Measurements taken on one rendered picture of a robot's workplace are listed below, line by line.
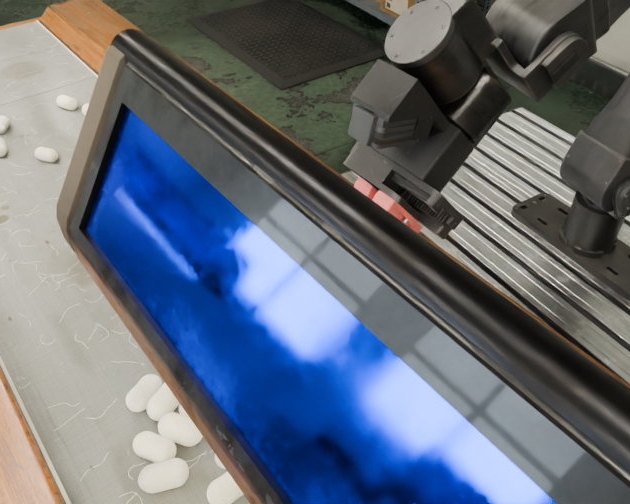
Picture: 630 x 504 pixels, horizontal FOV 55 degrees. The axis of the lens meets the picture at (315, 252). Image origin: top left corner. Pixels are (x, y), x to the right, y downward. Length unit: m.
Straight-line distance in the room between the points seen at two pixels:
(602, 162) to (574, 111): 1.89
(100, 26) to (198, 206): 1.04
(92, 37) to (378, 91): 0.75
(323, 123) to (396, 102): 1.89
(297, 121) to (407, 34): 1.87
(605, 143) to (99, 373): 0.57
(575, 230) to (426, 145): 0.34
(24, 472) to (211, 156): 0.40
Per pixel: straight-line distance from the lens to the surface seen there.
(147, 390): 0.55
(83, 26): 1.20
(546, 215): 0.87
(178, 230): 0.17
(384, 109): 0.46
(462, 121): 0.53
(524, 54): 0.55
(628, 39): 2.70
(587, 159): 0.75
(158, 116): 0.18
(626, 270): 0.82
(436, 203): 0.50
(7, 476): 0.53
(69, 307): 0.66
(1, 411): 0.57
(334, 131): 2.30
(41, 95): 1.05
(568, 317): 0.75
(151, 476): 0.50
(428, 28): 0.49
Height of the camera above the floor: 1.19
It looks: 42 degrees down
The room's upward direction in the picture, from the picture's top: straight up
